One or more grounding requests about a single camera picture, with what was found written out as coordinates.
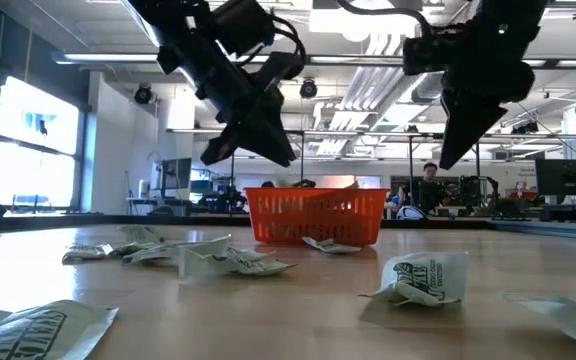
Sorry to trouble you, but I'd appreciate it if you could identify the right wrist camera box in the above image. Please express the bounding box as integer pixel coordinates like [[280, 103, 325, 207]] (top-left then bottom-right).
[[401, 33, 452, 77]]

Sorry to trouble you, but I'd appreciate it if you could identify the black background rig frame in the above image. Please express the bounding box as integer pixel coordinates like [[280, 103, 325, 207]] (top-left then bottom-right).
[[406, 130, 483, 211], [227, 128, 307, 190]]

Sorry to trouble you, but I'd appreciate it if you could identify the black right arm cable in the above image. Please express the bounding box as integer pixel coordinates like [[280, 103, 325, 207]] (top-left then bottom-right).
[[336, 0, 434, 39]]

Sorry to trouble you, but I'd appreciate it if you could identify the round black ceiling camera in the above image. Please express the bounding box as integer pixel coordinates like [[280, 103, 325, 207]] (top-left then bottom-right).
[[298, 78, 319, 100], [133, 83, 154, 105]]

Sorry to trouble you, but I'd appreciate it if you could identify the large bright window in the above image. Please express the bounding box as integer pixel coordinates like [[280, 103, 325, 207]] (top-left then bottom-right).
[[0, 74, 87, 214]]

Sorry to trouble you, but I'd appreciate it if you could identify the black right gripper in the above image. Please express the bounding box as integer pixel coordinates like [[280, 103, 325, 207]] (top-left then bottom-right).
[[438, 54, 537, 171]]

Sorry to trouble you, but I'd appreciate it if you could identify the dark computer monitor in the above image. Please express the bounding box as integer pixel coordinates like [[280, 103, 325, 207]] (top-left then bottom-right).
[[534, 158, 576, 198], [159, 157, 193, 200]]

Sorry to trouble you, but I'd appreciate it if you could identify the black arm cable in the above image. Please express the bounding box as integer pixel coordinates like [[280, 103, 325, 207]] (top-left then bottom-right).
[[336, 0, 434, 39], [247, 14, 308, 69]]

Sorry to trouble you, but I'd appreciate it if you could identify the person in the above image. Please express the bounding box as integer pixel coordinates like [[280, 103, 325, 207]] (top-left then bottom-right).
[[412, 161, 453, 217]]

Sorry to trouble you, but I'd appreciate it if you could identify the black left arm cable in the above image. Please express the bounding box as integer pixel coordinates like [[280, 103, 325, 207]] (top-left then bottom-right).
[[247, 14, 308, 69]]

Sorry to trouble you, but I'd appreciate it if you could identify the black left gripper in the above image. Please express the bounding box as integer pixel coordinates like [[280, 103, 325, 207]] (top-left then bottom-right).
[[187, 49, 298, 169]]

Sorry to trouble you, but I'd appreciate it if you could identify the orange plastic basket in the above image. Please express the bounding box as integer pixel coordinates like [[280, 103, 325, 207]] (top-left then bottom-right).
[[244, 186, 390, 247]]

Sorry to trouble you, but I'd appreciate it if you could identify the black overhead beam with lights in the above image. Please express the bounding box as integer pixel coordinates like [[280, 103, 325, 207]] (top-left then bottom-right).
[[52, 49, 576, 70]]

